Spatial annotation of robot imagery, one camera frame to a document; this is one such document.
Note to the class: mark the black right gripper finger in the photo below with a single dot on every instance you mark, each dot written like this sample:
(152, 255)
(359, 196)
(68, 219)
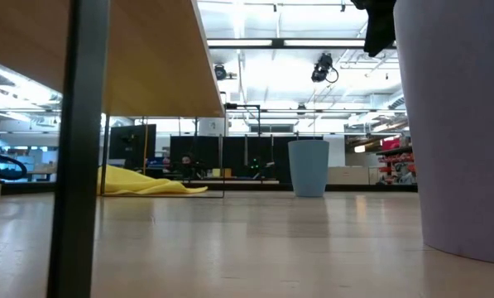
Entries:
(378, 25)

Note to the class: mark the large lilac cup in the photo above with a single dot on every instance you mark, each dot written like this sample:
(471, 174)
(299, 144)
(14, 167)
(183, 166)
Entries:
(466, 124)

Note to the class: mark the light blue cup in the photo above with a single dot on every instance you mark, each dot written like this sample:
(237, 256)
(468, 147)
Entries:
(308, 169)

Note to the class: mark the thin black shelf leg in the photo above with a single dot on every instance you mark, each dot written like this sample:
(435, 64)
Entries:
(104, 145)
(222, 157)

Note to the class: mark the wooden shelf board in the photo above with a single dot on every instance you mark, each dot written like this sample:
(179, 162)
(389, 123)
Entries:
(155, 62)

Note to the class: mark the thick grey metal shelf leg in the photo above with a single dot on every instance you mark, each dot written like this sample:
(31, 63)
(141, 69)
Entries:
(79, 165)

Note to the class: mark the long ceiling light bar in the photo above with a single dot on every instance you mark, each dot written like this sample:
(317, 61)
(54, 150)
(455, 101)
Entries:
(277, 43)

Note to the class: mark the rack with red bins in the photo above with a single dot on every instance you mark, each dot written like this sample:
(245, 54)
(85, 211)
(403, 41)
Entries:
(397, 163)

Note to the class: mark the white low cabinets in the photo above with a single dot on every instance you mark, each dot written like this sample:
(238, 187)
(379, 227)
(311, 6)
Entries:
(350, 176)

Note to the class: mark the black partition panels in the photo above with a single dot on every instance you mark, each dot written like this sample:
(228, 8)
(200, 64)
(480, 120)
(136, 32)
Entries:
(234, 153)

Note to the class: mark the person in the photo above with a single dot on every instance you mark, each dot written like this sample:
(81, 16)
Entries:
(186, 159)

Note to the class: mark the yellow cloth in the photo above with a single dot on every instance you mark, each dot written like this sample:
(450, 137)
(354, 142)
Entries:
(139, 184)

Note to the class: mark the black metal frame stand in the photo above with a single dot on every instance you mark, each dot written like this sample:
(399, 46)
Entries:
(242, 106)

